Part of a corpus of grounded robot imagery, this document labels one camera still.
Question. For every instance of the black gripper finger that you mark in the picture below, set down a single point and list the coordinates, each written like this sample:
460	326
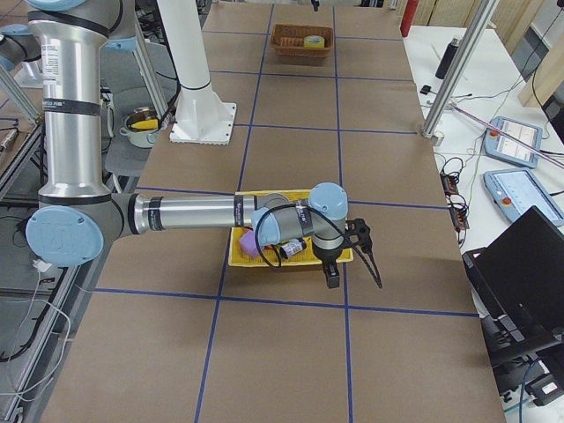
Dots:
332	276

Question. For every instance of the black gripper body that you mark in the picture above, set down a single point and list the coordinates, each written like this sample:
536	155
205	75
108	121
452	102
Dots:
326	256

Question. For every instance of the yellow tape roll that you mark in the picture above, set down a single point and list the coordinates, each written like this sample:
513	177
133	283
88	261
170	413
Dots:
314	41

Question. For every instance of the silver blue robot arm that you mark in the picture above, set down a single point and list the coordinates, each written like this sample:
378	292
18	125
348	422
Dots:
78	215

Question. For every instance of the yellow plastic basket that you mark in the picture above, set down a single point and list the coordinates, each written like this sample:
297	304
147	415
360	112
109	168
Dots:
238	257

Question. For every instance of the brown wicker basket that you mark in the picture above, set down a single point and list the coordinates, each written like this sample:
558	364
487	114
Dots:
287	40

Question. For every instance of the small dark can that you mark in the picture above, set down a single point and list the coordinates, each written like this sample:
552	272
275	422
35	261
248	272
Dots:
292	248

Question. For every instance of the purple foam block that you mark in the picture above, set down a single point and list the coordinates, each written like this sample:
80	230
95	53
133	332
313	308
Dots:
247	244

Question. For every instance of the black laptop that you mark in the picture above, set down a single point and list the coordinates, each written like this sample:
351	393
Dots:
519	276

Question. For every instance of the near teach pendant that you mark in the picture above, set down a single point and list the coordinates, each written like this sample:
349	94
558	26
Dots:
515	191

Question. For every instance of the teach pendant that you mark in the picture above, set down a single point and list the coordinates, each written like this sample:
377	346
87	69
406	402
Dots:
505	149
515	191

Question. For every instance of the far teach pendant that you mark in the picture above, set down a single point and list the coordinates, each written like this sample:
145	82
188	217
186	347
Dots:
505	149

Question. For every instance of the pot with corn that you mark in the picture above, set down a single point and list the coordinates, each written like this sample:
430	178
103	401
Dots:
141	127

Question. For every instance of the black water bottle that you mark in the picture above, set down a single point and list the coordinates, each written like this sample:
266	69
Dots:
447	58

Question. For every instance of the reacher grabber stick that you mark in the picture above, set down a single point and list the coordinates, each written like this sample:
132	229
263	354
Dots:
487	125

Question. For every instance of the red cylinder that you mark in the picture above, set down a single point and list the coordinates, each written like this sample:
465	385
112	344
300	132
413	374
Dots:
410	10

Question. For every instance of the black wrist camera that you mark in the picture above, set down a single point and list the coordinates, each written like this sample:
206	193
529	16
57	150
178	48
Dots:
358	235

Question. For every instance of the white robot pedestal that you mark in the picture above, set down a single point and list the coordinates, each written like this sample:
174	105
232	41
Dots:
201	116

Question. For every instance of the aluminium frame post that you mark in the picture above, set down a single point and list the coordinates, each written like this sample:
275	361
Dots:
468	44

